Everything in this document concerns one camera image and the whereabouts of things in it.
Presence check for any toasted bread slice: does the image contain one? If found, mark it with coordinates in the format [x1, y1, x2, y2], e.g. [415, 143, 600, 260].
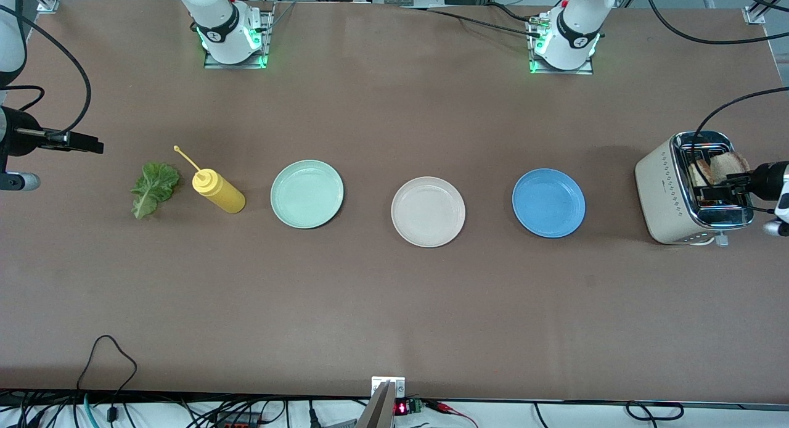
[689, 160, 716, 188]
[709, 152, 751, 177]

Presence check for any yellow squeeze bottle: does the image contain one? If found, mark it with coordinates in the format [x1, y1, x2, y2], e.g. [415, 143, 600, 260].
[174, 146, 246, 214]

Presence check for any blue plate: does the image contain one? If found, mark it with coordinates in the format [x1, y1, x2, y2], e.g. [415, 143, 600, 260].
[512, 168, 586, 239]

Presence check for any light green plate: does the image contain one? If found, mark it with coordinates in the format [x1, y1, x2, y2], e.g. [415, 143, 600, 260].
[270, 160, 345, 229]

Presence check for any beige plate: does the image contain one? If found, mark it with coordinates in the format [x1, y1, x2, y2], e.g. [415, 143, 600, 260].
[391, 176, 466, 248]

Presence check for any beige chrome toaster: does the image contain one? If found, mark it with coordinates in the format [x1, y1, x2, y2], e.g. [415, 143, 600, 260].
[635, 131, 756, 247]

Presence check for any green lettuce leaf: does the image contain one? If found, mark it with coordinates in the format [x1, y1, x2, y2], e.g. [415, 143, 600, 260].
[131, 162, 181, 220]

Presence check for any red clip lead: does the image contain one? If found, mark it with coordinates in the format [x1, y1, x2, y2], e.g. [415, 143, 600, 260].
[425, 400, 478, 427]

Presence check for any black looped cable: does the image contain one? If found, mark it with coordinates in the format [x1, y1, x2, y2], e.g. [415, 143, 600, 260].
[77, 334, 137, 422]

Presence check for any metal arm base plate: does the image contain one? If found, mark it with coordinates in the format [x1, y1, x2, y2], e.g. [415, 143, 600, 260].
[527, 15, 595, 76]
[203, 2, 275, 70]

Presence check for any black coiled cable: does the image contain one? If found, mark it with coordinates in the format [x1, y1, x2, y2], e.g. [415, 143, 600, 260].
[626, 401, 685, 421]

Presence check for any thin black table cable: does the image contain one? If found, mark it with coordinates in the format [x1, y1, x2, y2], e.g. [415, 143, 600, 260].
[399, 2, 546, 40]

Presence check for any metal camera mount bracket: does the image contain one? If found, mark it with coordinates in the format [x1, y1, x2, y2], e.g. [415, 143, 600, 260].
[354, 376, 406, 428]

